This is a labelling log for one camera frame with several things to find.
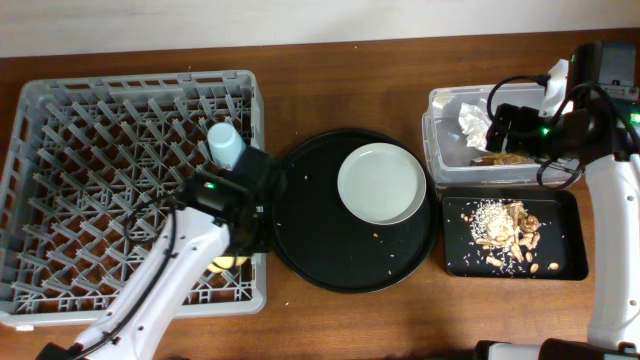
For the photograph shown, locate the gold brown snack wrapper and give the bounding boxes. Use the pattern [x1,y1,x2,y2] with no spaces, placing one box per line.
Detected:
[470,153,530,166]

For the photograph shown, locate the white tissue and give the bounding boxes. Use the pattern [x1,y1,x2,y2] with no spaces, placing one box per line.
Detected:
[458,103,491,152]

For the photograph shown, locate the light blue plastic cup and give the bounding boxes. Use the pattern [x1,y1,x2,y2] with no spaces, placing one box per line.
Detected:
[207,122,246,170]

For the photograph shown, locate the yellow bowl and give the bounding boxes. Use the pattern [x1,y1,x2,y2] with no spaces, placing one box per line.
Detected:
[207,256,249,274]

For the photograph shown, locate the rice and peanut food scraps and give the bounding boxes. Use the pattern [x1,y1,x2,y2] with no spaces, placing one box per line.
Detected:
[460,199,560,277]

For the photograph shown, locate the white round plate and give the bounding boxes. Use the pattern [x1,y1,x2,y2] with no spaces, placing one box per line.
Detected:
[337,142,427,226]

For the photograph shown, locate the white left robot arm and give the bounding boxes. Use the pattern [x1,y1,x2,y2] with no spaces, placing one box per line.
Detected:
[38,147,285,359]

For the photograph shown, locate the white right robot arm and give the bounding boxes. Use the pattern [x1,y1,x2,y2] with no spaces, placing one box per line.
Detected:
[475,41,639,360]

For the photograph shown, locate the clear plastic waste bin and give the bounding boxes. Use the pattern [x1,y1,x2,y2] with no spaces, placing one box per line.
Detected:
[422,85,539,189]

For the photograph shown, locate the grey plastic dishwasher rack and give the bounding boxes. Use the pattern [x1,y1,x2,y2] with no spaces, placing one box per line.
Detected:
[1,70,264,330]

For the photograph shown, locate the round black serving tray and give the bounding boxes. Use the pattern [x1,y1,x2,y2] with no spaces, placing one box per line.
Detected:
[271,129,442,293]

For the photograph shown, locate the black rectangular tray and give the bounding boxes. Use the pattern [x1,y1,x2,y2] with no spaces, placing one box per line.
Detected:
[442,187,589,281]

